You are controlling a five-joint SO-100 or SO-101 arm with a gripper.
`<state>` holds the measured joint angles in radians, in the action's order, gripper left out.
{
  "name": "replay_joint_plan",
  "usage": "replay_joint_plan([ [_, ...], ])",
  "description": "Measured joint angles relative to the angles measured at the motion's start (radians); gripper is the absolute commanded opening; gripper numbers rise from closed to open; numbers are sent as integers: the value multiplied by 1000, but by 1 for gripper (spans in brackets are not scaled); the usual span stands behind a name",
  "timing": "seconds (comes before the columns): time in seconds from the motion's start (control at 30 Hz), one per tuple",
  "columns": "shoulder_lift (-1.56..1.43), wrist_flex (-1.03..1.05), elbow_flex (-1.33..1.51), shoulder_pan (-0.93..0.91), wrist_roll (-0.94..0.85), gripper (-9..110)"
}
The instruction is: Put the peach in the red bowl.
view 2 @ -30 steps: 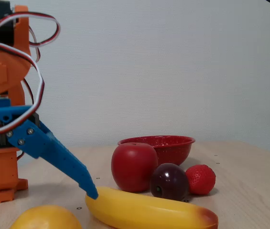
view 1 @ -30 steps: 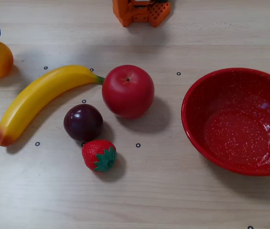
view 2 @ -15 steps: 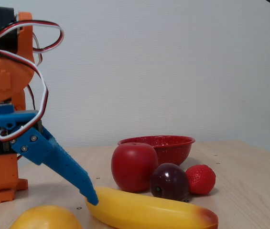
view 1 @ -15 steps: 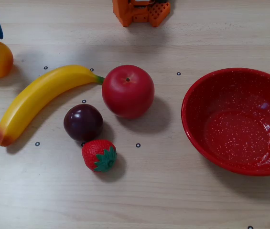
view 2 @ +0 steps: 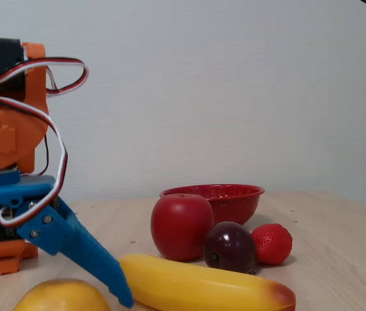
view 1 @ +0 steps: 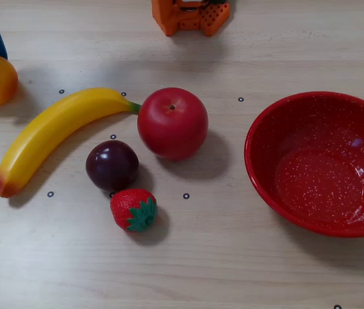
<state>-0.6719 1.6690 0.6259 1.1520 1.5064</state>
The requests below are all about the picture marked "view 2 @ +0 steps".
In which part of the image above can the dark purple toy plum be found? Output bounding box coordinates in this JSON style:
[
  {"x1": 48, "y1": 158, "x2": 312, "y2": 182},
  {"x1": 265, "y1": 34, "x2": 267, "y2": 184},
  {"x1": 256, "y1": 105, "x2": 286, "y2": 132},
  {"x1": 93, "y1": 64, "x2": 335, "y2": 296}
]
[{"x1": 201, "y1": 221, "x2": 258, "y2": 274}]

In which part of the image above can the red speckled enamel bowl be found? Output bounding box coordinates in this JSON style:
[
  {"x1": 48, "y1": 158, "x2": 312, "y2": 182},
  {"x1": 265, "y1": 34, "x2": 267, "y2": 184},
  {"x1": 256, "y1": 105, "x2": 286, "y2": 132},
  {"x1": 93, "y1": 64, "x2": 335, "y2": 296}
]
[{"x1": 159, "y1": 183, "x2": 266, "y2": 226}]

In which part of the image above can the red toy strawberry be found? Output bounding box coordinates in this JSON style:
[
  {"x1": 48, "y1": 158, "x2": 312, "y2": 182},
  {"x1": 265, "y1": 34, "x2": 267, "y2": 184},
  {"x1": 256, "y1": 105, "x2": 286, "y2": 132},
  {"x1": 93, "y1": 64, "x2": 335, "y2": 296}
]
[{"x1": 251, "y1": 223, "x2": 294, "y2": 266}]

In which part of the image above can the yellow-orange toy peach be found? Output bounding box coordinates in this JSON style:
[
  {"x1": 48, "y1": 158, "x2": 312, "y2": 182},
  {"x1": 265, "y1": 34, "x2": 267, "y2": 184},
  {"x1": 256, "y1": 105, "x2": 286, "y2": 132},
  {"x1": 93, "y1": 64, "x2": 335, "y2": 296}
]
[{"x1": 11, "y1": 279, "x2": 113, "y2": 311}]

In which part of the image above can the yellow toy banana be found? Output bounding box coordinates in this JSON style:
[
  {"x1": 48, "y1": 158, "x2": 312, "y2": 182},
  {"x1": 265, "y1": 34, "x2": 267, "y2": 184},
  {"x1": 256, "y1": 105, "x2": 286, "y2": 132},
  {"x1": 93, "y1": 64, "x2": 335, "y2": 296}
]
[{"x1": 118, "y1": 253, "x2": 297, "y2": 311}]

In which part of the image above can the white red black arm cable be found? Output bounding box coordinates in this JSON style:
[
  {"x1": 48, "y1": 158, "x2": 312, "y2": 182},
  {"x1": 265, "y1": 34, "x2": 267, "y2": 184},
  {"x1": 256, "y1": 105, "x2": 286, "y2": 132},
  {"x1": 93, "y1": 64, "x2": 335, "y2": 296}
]
[{"x1": 0, "y1": 57, "x2": 90, "y2": 98}]

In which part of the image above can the white red black gripper cable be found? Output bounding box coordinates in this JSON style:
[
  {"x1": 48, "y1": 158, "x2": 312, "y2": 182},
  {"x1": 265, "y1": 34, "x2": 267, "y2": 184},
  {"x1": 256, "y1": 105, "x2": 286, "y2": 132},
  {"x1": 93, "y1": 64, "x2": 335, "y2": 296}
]
[{"x1": 0, "y1": 96, "x2": 69, "y2": 228}]

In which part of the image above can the orange robot base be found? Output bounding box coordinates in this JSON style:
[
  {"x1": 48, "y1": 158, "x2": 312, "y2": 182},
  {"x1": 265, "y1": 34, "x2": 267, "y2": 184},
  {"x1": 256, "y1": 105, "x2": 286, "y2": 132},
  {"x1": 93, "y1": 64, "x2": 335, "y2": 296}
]
[{"x1": 0, "y1": 238, "x2": 40, "y2": 278}]

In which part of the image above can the red toy apple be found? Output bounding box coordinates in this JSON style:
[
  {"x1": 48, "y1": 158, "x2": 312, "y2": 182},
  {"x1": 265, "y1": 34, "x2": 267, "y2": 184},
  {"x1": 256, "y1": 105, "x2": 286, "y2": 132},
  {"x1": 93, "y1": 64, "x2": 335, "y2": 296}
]
[{"x1": 150, "y1": 193, "x2": 216, "y2": 262}]

